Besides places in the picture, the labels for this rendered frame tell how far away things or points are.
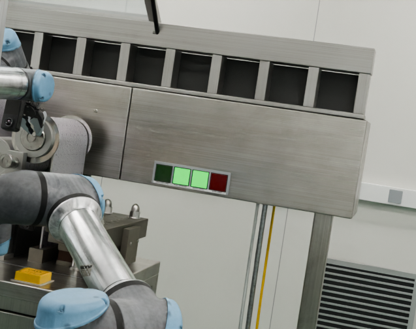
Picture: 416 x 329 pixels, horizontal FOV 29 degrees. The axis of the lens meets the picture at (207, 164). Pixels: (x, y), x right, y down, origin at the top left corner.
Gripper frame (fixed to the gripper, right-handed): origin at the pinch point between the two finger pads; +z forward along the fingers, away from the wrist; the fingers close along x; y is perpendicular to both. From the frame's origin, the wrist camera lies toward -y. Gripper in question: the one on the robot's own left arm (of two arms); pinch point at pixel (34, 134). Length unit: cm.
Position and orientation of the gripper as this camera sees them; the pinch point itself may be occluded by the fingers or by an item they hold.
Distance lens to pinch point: 234.6
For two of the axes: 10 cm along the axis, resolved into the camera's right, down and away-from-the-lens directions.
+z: 0.9, 6.2, 7.8
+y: 2.7, -7.7, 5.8
